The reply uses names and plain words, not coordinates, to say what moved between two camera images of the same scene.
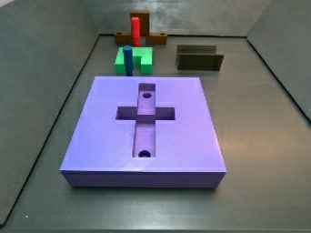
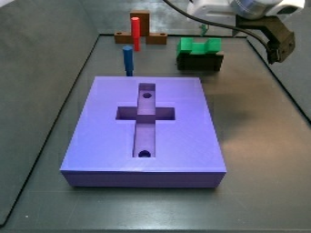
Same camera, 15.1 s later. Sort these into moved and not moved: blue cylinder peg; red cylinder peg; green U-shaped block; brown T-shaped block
Moved: green U-shaped block
Not moved: red cylinder peg; blue cylinder peg; brown T-shaped block
